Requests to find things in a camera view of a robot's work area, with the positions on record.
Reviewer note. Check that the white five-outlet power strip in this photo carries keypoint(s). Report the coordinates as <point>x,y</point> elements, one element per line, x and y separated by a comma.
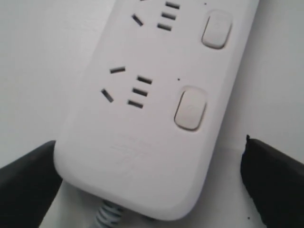
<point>145,116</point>

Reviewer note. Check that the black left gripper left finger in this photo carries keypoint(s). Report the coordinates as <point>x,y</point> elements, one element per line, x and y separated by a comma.
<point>28,187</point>

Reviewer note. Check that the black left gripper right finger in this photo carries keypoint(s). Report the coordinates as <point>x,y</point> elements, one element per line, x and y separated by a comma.
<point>275,183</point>

